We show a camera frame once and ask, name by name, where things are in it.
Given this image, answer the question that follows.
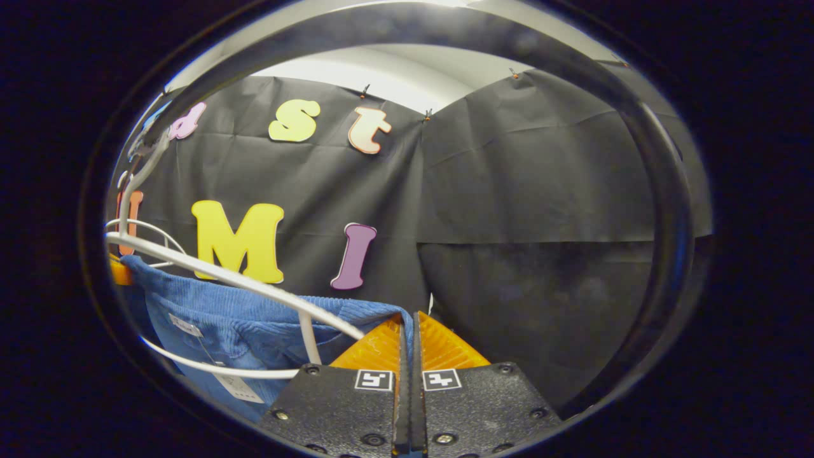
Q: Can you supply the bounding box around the white wire hanger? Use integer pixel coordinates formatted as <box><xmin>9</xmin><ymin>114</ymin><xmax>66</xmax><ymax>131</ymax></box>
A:
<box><xmin>105</xmin><ymin>218</ymin><xmax>186</xmax><ymax>268</ymax></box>
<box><xmin>104</xmin><ymin>130</ymin><xmax>368</xmax><ymax>381</ymax></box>

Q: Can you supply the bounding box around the row of small cloth clips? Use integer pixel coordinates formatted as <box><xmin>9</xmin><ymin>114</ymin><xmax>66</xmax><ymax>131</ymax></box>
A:
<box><xmin>162</xmin><ymin>67</ymin><xmax>519</xmax><ymax>121</ymax></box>

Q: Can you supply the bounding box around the black clothes rail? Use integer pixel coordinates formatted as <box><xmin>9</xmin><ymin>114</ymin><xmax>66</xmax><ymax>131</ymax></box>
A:
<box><xmin>127</xmin><ymin>3</ymin><xmax>697</xmax><ymax>420</ymax></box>

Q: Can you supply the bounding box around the blue corduroy garment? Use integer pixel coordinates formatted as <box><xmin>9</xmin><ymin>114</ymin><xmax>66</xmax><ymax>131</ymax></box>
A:
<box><xmin>120</xmin><ymin>254</ymin><xmax>415</xmax><ymax>426</ymax></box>

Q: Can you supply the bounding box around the black backdrop cloth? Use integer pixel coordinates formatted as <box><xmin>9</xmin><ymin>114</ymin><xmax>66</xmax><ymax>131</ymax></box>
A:
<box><xmin>108</xmin><ymin>60</ymin><xmax>713</xmax><ymax>414</ymax></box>

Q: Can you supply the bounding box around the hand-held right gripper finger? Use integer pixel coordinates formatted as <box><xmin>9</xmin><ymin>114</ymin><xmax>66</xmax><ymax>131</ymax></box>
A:
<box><xmin>410</xmin><ymin>310</ymin><xmax>564</xmax><ymax>458</ymax></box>
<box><xmin>258</xmin><ymin>312</ymin><xmax>409</xmax><ymax>458</ymax></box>

